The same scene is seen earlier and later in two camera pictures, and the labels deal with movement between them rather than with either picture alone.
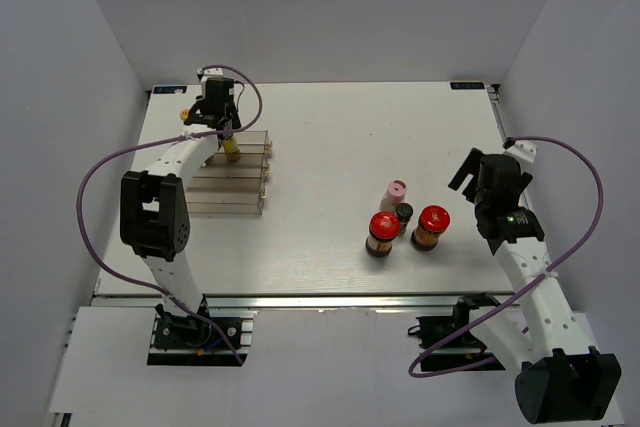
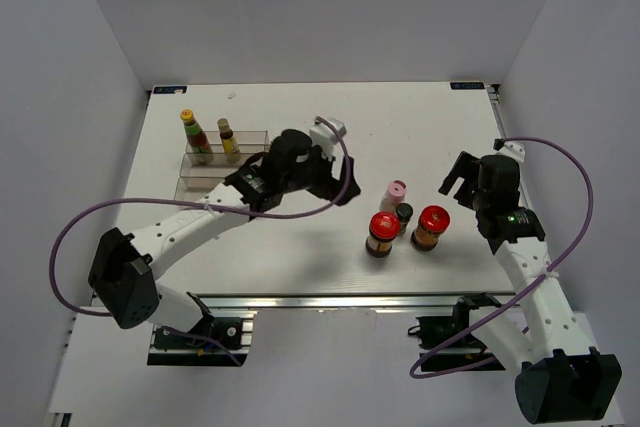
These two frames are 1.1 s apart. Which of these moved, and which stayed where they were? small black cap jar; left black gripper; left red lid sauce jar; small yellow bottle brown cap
Moved: left black gripper
Stayed: left red lid sauce jar; small yellow bottle brown cap; small black cap jar
